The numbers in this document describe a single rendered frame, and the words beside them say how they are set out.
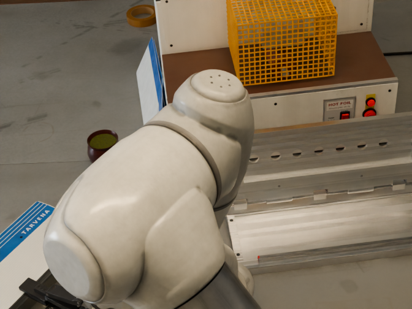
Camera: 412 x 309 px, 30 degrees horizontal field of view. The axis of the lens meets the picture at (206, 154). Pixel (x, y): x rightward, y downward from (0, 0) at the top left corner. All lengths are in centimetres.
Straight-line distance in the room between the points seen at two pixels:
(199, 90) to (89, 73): 141
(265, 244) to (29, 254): 50
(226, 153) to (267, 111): 94
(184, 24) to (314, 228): 61
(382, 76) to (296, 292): 58
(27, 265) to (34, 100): 73
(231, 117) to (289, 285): 79
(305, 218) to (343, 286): 19
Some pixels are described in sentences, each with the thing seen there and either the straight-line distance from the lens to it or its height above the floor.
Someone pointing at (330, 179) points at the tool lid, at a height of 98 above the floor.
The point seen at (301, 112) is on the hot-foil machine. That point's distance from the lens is 186.
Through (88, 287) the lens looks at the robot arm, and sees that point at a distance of 82.
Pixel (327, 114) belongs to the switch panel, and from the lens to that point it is 188.
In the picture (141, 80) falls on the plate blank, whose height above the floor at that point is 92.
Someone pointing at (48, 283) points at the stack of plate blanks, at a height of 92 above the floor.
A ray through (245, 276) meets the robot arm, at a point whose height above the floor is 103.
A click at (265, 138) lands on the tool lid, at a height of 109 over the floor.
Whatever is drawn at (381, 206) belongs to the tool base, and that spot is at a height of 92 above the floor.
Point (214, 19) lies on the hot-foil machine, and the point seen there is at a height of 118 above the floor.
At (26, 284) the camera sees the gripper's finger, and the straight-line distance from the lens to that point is 159.
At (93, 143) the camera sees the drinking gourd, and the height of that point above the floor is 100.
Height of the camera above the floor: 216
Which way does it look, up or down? 40 degrees down
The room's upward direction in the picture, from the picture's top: 5 degrees counter-clockwise
